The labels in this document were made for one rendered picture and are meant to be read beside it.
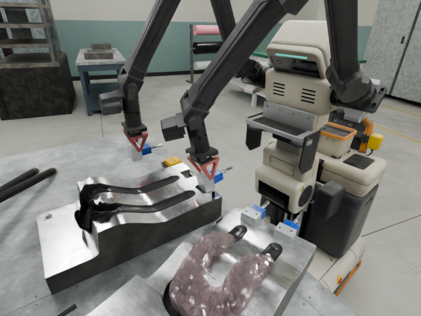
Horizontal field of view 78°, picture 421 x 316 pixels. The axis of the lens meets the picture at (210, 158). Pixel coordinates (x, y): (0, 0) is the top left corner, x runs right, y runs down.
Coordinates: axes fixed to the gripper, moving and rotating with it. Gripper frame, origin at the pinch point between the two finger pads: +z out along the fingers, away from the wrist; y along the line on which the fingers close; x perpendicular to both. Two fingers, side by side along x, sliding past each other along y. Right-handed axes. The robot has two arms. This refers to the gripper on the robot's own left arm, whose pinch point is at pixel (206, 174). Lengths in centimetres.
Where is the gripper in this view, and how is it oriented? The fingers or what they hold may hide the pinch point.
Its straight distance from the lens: 85.2
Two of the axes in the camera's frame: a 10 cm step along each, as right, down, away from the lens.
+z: 1.9, 8.8, 4.3
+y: 5.5, 2.7, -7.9
